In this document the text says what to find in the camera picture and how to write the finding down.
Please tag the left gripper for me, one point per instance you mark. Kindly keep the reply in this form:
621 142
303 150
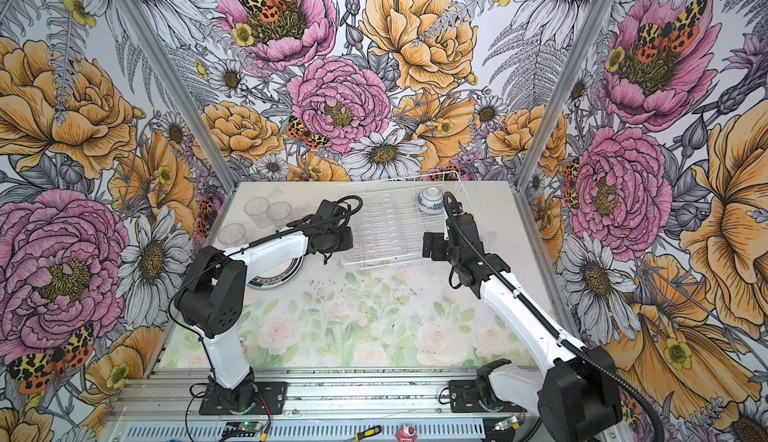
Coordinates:
346 244

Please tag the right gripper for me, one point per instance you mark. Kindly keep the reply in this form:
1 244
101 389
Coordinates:
437 239

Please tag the blue white porcelain bowl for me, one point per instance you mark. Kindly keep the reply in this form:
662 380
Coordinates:
430 200

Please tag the clear glass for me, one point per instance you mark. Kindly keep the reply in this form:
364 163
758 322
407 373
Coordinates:
231 235
256 209
278 214

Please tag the white wire dish rack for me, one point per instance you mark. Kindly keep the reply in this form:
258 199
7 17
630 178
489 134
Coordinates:
389 228

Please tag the green rimmed plate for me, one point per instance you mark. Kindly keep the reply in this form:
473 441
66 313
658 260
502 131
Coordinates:
276 276

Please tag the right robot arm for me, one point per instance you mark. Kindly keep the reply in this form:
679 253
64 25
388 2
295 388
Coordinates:
572 390

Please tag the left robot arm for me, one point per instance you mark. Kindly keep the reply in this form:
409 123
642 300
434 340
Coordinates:
210 301

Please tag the pink round object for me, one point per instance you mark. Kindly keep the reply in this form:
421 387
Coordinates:
406 433

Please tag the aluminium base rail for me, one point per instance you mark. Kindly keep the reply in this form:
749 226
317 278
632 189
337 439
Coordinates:
312 393

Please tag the yellow handled screwdriver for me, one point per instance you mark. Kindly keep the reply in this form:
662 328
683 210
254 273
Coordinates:
365 434

